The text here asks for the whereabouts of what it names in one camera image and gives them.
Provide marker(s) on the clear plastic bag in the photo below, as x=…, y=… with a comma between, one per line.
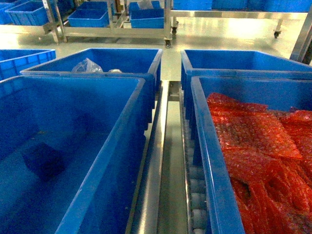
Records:
x=87, y=65

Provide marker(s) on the blue bin far left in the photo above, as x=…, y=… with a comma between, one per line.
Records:
x=12, y=61

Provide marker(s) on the blue bin with red bags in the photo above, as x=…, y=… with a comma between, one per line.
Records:
x=278, y=93

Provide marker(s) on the background steel cart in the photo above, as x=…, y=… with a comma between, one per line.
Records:
x=61, y=30

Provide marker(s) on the blue bin rear right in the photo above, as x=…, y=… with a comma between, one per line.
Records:
x=236, y=64

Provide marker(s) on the blue block part with knob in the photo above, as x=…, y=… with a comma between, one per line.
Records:
x=44, y=161

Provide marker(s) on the blue bin rear left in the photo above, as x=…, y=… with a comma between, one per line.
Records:
x=115, y=62

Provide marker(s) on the steel flow rack shelf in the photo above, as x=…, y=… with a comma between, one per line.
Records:
x=170, y=194

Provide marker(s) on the blue bin front left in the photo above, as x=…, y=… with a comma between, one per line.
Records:
x=98, y=124

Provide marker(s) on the red bubble wrap bags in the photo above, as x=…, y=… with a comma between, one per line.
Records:
x=268, y=155

